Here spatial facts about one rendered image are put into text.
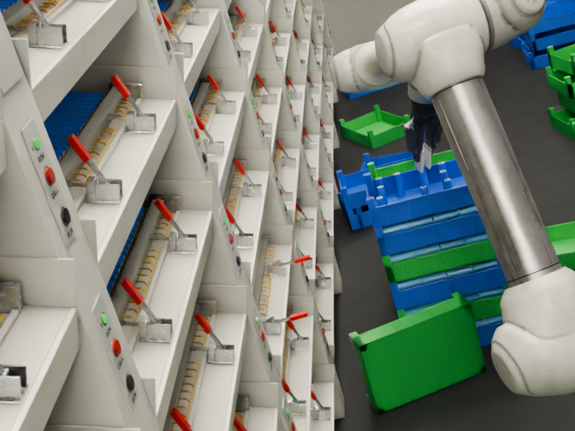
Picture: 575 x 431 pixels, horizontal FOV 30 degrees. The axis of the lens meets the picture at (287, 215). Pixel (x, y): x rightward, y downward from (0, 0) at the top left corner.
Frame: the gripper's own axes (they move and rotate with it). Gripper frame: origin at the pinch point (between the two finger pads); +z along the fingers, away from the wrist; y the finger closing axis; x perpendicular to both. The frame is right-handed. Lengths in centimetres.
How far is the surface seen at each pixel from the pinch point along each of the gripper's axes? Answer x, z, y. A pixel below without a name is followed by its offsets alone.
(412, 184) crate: 2.2, 10.0, -1.3
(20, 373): -106, -114, -128
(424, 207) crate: -13.5, 1.9, -9.9
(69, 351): -99, -106, -122
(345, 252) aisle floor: 45, 76, 5
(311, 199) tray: 37, 36, -12
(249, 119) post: 3, -33, -48
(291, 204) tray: 9.3, 4.5, -35.0
